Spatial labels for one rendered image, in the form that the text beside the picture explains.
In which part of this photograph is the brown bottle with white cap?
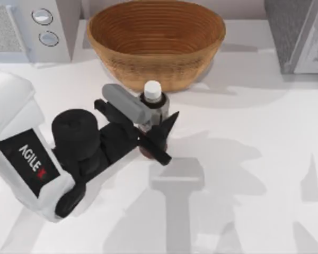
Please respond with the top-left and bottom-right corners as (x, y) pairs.
(138, 80), (171, 160)

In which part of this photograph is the brown woven basket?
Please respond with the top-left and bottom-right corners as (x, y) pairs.
(86, 0), (227, 94)

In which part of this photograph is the small round microwave knob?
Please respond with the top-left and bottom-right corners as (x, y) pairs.
(38, 30), (60, 48)

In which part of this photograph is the pale microwave oven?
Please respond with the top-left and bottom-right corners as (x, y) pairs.
(0, 0), (82, 65)

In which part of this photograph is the large round microwave knob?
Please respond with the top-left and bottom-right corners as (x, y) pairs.
(31, 8), (54, 25)

